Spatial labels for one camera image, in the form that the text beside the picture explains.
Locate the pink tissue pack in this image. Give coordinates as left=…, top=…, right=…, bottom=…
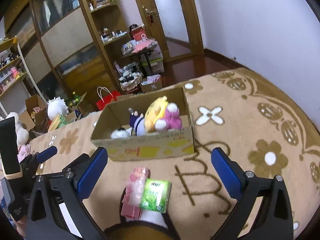
left=120, top=167, right=149, bottom=219

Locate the white fluffy duck plush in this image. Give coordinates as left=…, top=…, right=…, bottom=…
left=111, top=127, right=132, bottom=140

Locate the green tissue packet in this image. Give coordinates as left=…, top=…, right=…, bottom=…
left=140, top=178, right=172, bottom=213

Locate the purple-haired plush doll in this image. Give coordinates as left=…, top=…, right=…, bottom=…
left=129, top=108, right=146, bottom=136

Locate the yellow bear plush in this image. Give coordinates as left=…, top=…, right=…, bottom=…
left=144, top=96, right=169, bottom=133

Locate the pink strawberry bear plush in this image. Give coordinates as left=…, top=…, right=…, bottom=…
left=155, top=103, right=183, bottom=132

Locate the pink ruffled cloth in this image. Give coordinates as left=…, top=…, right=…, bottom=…
left=17, top=144, right=30, bottom=163

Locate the large white cow plush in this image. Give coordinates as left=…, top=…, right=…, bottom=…
left=6, top=112, right=29, bottom=146

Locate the open brown carton on floor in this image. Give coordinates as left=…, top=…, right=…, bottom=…
left=19, top=95, right=48, bottom=133

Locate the burger frog plush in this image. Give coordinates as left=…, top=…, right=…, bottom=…
left=48, top=115, right=68, bottom=132

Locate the white-haired round plush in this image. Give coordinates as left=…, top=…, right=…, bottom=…
left=47, top=96, right=69, bottom=121

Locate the green glass bottle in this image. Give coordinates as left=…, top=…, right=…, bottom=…
left=73, top=92, right=80, bottom=105

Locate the red paper gift bag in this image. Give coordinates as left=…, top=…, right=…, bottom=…
left=96, top=86, right=121, bottom=111

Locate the yellow figurine display shelf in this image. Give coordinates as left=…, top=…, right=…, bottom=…
left=1, top=35, right=46, bottom=102

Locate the open cardboard box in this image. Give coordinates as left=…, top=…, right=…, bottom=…
left=91, top=87, right=195, bottom=161

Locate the lace-trimmed basket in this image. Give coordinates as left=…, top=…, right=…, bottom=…
left=119, top=72, right=143, bottom=92

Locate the brown wooden wardrobe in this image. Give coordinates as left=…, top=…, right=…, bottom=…
left=1, top=0, right=130, bottom=105

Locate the small cardboard box on floor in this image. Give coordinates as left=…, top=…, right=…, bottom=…
left=140, top=74, right=163, bottom=93

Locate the small black side table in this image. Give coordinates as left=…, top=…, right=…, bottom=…
left=122, top=44, right=163, bottom=76

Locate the pink folded cloth on table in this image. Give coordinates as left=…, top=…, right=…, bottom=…
left=132, top=39, right=158, bottom=54

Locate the wooden door with glass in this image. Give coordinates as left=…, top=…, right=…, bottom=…
left=136, top=0, right=204, bottom=62

